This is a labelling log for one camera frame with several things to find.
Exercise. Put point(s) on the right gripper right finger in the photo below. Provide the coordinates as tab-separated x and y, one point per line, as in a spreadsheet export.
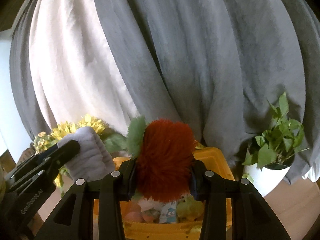
252	217

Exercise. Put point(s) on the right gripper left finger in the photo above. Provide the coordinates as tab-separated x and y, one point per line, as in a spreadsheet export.
72	218

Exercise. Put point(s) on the white knotted plush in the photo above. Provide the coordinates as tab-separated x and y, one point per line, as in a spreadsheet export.
93	161

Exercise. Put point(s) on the Mickey Mouse plush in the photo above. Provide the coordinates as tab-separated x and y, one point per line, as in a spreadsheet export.
148	204

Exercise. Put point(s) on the red pompom apple toy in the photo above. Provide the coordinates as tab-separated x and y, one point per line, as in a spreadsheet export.
163	151

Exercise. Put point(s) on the green frog plush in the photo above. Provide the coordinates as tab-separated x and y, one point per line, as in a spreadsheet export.
189	209

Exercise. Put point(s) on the patterned brown cloth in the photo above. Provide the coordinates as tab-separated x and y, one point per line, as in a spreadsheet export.
27	153

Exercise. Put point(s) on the white plant pot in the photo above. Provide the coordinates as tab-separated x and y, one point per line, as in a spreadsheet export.
265	179

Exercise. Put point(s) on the orange plastic crate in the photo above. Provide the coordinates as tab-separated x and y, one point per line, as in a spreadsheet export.
214	160

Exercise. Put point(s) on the sunflower bouquet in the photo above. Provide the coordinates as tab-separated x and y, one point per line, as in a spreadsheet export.
114	142

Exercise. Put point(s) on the green potted plant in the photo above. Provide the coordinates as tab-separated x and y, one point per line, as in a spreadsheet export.
275	148

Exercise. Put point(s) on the beige curtain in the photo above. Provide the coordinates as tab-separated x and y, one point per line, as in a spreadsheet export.
72	67

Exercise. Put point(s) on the grey curtain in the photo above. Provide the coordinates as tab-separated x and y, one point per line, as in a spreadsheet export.
213	64

